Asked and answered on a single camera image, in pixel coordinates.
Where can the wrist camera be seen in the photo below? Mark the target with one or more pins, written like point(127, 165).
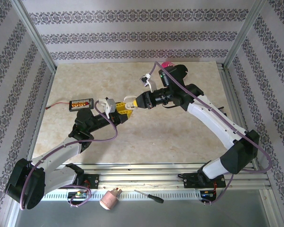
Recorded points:
point(152, 84)
point(107, 105)

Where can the small circuit board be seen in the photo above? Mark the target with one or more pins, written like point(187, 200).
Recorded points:
point(78, 194)
point(207, 194)

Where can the plush doll with black hair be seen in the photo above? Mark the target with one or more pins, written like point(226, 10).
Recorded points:
point(183, 69)

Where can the aluminium extrusion frame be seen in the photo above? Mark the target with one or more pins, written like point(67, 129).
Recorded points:
point(144, 178)

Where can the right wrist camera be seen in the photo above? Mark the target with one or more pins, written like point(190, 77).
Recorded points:
point(152, 84)

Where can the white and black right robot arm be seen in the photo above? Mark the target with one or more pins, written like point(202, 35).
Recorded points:
point(210, 116)

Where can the grey metal sheet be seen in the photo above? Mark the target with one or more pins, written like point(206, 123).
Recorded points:
point(180, 215)

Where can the black board with orange connectors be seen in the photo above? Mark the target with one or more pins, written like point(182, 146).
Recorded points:
point(81, 104)

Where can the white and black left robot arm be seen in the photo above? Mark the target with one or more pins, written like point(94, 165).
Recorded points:
point(59, 153)

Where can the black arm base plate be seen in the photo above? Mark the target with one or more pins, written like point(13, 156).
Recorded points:
point(190, 180)
point(93, 180)

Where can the pink cylinder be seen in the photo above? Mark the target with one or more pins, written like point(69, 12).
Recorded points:
point(110, 199)

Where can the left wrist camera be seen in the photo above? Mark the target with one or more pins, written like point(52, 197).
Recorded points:
point(107, 105)

